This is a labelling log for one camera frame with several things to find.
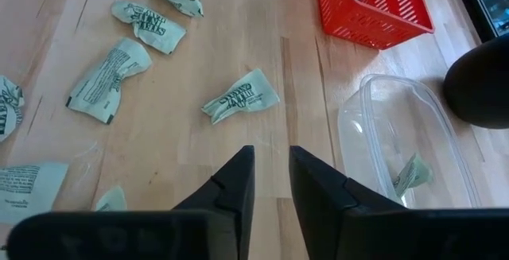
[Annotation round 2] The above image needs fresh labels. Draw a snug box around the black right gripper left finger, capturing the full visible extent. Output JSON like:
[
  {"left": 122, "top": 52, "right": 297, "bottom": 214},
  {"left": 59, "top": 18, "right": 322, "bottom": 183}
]
[{"left": 173, "top": 145, "right": 255, "bottom": 260}]

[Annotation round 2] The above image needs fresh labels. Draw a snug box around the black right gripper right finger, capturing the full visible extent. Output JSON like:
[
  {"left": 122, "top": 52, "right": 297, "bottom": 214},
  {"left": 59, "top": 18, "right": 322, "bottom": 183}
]
[{"left": 289, "top": 145, "right": 407, "bottom": 260}]

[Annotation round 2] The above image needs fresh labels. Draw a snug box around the clear plastic food container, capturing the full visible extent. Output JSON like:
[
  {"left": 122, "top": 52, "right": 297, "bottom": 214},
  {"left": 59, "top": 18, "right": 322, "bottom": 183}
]
[{"left": 337, "top": 74, "right": 483, "bottom": 210}]

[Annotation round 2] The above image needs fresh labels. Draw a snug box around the red slotted plastic basket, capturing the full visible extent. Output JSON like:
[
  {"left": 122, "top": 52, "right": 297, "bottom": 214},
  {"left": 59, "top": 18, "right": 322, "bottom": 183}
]
[{"left": 313, "top": 0, "right": 435, "bottom": 50}]

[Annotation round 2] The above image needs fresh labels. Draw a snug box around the black mug green inside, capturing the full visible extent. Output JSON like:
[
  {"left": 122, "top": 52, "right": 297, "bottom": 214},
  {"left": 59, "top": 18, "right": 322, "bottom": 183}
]
[{"left": 443, "top": 33, "right": 509, "bottom": 130}]

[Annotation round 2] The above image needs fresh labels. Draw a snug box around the black aluminium table frame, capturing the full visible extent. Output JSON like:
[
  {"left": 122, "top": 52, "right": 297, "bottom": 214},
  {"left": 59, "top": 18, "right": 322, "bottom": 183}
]
[{"left": 449, "top": 0, "right": 501, "bottom": 43}]

